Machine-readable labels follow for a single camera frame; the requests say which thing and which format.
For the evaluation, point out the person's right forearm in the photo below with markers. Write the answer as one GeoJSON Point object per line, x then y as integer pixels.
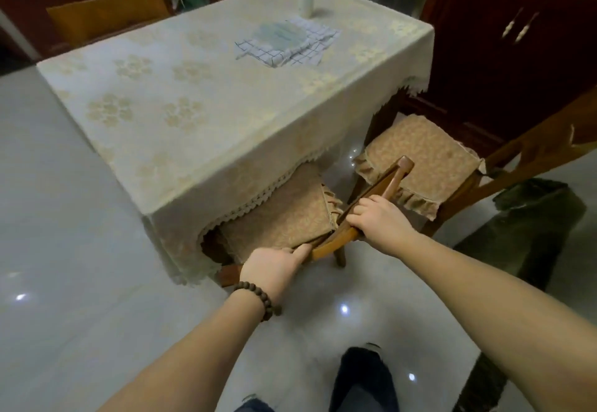
{"type": "Point", "coordinates": [503, 309]}

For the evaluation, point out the white blue checked cloth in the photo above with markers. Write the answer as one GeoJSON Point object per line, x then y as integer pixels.
{"type": "Point", "coordinates": [298, 55]}

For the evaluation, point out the person's left hand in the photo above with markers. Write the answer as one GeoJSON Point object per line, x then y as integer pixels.
{"type": "Point", "coordinates": [270, 269]}

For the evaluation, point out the person's left forearm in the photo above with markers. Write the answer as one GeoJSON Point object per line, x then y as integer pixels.
{"type": "Point", "coordinates": [186, 360]}

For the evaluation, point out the dining table with cream tablecloth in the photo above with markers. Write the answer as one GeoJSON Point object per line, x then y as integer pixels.
{"type": "Point", "coordinates": [186, 122]}

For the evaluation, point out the blue jeans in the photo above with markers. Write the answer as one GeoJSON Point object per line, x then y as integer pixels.
{"type": "Point", "coordinates": [364, 379]}

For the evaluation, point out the person's right hand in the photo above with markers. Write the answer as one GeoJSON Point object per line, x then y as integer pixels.
{"type": "Point", "coordinates": [382, 225]}

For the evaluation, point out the pale round hand fan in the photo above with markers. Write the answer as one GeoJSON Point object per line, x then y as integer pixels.
{"type": "Point", "coordinates": [280, 36]}

